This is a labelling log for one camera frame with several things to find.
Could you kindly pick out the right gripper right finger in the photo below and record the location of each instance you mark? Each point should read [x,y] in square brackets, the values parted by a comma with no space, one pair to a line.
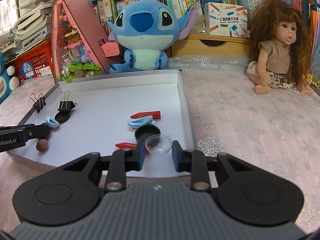
[194,162]

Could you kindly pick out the small black round cap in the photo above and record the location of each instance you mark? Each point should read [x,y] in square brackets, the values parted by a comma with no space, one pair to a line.
[146,131]

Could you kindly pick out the grey cardboard tray box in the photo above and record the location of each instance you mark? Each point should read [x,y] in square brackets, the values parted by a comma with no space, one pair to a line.
[104,104]

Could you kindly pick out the pink triangular diorama house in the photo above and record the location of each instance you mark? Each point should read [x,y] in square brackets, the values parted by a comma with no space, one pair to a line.
[80,44]

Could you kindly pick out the large black binder clip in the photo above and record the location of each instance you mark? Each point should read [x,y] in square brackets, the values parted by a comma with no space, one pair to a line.
[66,105]

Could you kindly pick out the wooden drawer box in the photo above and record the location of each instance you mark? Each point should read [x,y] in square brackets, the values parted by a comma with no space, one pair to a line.
[210,45]

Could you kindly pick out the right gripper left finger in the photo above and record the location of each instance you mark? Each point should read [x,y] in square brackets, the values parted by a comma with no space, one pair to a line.
[121,162]

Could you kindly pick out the Stitch plush toy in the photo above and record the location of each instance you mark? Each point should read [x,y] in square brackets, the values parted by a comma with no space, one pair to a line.
[146,29]

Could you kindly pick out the brown-haired doll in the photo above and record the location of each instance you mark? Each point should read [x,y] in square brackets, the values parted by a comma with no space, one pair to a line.
[279,48]

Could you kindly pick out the white label printer box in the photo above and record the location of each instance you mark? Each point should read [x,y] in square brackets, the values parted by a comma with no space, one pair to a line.
[226,20]

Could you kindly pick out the stack of books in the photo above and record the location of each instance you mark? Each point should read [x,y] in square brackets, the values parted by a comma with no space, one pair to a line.
[22,21]

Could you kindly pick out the blue hair clip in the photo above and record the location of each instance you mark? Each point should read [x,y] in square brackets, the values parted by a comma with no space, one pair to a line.
[138,122]
[52,123]

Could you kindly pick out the brown nut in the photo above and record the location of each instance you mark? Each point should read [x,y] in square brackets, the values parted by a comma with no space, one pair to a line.
[42,145]

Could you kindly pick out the clear plastic dome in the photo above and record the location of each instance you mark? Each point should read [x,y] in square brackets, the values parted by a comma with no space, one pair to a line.
[159,144]

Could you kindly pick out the red plastic crate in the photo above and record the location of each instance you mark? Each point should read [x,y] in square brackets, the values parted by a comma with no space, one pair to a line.
[34,63]

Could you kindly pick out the red plastic peg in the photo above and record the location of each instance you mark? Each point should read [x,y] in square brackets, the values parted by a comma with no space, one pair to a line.
[125,145]
[156,115]

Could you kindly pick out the small binder clip on tray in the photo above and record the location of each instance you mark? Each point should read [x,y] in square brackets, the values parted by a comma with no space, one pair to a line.
[38,102]

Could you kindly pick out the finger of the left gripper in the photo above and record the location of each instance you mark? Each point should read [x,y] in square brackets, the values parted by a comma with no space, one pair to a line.
[5,128]
[39,132]

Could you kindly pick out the Doraemon plush toy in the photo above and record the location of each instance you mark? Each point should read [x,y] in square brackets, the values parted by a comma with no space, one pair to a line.
[9,82]

